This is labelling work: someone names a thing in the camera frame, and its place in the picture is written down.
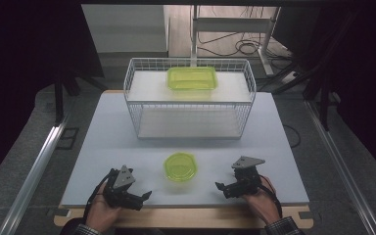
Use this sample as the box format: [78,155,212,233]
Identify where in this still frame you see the person's right sleeve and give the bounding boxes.
[263,215,306,235]

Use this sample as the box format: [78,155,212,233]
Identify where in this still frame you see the black floor bracket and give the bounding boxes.
[56,126,80,152]

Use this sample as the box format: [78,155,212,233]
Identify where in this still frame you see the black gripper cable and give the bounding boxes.
[258,175,284,217]
[82,169,116,223]

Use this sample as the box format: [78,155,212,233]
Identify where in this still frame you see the person's sleeve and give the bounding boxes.
[72,222,103,235]
[263,215,306,235]

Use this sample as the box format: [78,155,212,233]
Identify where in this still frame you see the person's right hand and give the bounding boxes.
[240,175,282,225]

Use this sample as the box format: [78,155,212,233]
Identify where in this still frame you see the person's left sleeve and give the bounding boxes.
[72,222,103,235]

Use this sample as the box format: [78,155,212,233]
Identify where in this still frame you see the white metal desk frame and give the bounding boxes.
[190,4,282,76]

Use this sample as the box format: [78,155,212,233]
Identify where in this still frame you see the white wire shelf rack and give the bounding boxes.
[122,57,258,141]

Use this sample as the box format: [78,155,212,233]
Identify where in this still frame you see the rectangular green plastic container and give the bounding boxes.
[165,66,219,92]

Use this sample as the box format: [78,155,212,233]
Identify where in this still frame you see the aluminium rail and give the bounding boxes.
[0,112,72,235]
[304,98,376,235]

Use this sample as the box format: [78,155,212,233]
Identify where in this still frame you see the person's left hand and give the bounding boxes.
[84,183,122,233]

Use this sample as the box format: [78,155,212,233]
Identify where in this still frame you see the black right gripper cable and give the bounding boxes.
[258,175,284,217]

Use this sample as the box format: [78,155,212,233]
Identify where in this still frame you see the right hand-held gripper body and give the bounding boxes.
[225,155,266,200]

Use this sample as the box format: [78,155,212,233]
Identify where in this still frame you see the black floor cables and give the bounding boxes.
[197,30,293,61]

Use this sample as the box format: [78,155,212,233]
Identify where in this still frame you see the thin black floor cable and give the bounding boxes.
[282,123,303,150]

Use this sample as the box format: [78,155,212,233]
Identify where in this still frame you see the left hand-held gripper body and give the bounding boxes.
[102,164,144,212]

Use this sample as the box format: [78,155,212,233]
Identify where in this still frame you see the white cabinet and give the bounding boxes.
[80,4,171,59]

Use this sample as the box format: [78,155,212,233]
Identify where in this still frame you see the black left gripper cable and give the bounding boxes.
[82,169,116,223]

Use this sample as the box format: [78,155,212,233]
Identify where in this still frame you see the black metal stand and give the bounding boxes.
[52,63,110,127]
[269,6,365,132]

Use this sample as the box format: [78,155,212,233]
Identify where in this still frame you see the round green plastic container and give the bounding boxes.
[163,151,199,183]

